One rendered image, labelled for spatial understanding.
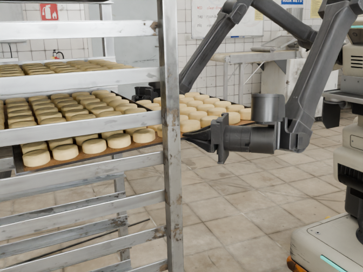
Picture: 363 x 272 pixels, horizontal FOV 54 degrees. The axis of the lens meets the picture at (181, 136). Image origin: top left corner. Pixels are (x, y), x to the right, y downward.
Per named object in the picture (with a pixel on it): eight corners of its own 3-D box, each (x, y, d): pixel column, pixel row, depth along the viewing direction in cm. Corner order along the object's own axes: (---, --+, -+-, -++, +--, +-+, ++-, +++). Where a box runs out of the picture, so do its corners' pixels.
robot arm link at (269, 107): (309, 148, 77) (279, 143, 85) (313, 94, 76) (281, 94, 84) (269, 151, 71) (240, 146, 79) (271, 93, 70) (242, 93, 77)
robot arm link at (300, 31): (251, -25, 120) (237, -25, 128) (231, 13, 122) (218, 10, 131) (333, 37, 141) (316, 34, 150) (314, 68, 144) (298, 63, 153)
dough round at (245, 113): (246, 114, 96) (246, 107, 95) (262, 117, 92) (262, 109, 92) (234, 118, 93) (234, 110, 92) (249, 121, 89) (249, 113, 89)
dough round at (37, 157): (55, 158, 74) (53, 149, 73) (41, 167, 69) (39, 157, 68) (34, 157, 75) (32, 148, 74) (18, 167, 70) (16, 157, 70)
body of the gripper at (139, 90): (133, 87, 121) (142, 83, 127) (135, 116, 124) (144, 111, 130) (150, 87, 119) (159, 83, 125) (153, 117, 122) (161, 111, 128)
